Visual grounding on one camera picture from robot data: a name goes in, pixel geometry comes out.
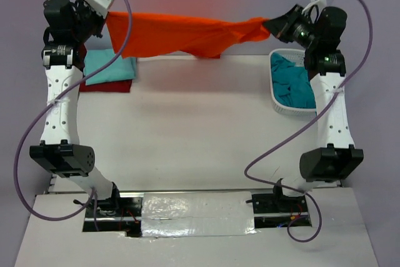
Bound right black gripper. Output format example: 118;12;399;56
262;4;319;50

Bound orange t shirt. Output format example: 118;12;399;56
122;13;271;58

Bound dark red t shirt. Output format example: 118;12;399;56
77;44;133;94

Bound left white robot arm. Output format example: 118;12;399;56
29;0;123;216

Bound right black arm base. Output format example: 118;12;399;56
246;179;311;229

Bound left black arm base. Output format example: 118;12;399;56
82;184;143;238

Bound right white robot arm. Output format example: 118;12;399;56
264;4;364;211

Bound white laundry basket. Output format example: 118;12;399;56
267;48;316;116

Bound dark teal t shirt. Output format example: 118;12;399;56
270;53;316;110

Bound shiny taped white panel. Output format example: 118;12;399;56
141;191;256;238

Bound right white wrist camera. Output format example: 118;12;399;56
302;0;327;15

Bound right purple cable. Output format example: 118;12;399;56
243;0;374;243

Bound purple cable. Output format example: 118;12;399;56
13;0;133;232
243;0;374;243

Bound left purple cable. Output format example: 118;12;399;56
13;0;133;232

